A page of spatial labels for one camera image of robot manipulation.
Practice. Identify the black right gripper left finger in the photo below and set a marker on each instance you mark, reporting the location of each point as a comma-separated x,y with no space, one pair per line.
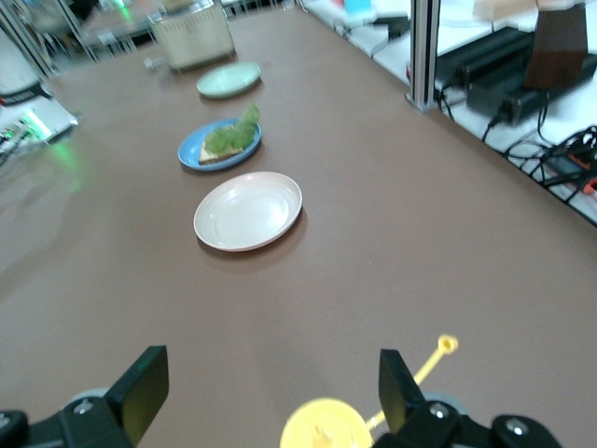
144,392

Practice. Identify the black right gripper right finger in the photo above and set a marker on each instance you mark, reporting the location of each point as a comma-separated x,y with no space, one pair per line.
396,392

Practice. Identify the yellow squeeze bottle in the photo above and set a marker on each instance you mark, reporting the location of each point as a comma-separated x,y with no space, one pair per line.
326,424

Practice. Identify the brown crust bread slice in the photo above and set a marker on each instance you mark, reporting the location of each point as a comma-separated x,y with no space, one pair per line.
219,158

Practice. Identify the green lettuce leaf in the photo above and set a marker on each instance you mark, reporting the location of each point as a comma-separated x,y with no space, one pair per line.
233,135

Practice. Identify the beige round plate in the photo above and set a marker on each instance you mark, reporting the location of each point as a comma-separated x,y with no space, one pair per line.
247,212

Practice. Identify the blue round plate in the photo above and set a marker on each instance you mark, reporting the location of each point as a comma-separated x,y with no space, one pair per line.
189,156

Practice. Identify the light green round plate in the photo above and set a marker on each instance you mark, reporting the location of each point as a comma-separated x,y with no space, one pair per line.
228,80

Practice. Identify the black power supply brick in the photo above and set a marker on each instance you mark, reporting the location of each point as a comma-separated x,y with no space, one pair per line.
485,58
513,100

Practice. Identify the beige chrome toaster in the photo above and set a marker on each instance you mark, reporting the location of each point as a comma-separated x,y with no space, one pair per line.
196,39

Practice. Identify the brown wooden block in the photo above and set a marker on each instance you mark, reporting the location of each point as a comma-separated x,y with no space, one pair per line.
557,51

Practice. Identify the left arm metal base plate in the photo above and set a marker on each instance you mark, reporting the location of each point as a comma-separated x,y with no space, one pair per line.
42,126

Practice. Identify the aluminium camera post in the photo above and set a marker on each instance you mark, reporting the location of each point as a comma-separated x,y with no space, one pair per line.
423,51

